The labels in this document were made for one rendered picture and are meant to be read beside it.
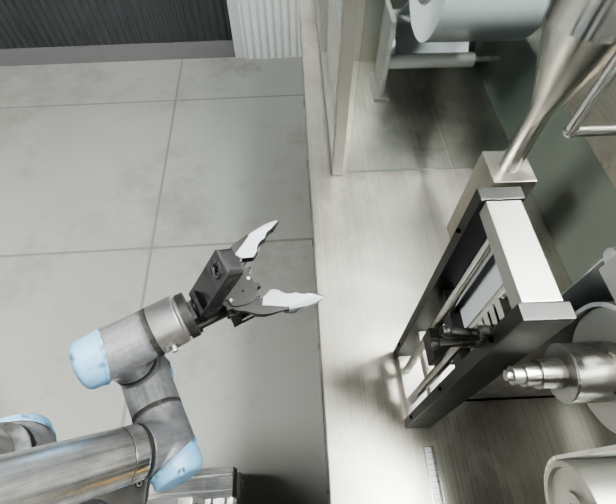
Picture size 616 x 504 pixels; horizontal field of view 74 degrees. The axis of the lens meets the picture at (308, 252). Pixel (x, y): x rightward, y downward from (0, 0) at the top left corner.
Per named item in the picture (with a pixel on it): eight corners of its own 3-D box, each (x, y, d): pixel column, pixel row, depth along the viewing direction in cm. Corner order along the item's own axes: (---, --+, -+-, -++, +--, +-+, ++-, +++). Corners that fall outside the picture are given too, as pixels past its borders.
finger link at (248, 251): (262, 228, 73) (237, 271, 69) (261, 210, 67) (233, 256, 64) (278, 235, 72) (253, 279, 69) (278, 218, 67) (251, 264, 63)
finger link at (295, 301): (320, 305, 67) (264, 298, 67) (323, 293, 62) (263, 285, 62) (318, 324, 66) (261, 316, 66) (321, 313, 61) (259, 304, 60)
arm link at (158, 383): (144, 430, 68) (118, 416, 58) (125, 370, 73) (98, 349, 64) (189, 405, 70) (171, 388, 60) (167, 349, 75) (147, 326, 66)
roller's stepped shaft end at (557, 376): (495, 365, 47) (506, 356, 45) (547, 363, 47) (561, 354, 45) (504, 394, 46) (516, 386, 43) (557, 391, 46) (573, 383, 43)
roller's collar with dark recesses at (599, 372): (535, 354, 50) (563, 334, 44) (584, 352, 50) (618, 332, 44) (555, 410, 46) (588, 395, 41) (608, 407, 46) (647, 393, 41)
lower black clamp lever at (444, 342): (427, 340, 48) (428, 336, 47) (471, 336, 48) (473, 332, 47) (430, 352, 48) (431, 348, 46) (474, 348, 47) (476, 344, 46)
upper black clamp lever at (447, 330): (435, 326, 45) (443, 321, 44) (472, 331, 46) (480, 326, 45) (438, 338, 44) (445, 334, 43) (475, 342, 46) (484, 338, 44)
